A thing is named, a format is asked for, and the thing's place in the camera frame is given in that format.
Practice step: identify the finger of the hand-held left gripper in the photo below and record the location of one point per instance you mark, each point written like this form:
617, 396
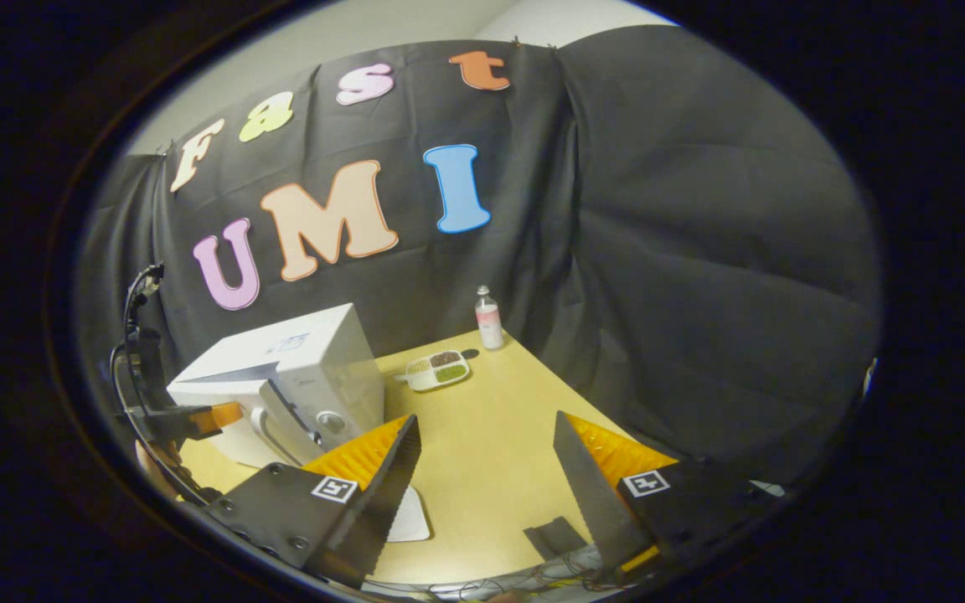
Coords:
219, 417

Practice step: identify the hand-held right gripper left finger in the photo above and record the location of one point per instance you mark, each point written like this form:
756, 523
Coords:
382, 494

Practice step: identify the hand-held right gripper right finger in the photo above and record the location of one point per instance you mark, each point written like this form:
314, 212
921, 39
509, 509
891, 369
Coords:
591, 494

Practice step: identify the white microwave oven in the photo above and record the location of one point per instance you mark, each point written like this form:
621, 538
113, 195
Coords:
315, 352

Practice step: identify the white square plate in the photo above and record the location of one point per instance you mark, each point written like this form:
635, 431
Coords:
411, 519

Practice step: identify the small black block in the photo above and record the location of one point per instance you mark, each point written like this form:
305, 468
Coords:
558, 536

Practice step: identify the white divided snack tray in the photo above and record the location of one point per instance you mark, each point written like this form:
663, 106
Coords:
436, 371

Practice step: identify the clear bottle with pink label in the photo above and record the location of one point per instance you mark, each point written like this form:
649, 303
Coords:
489, 322

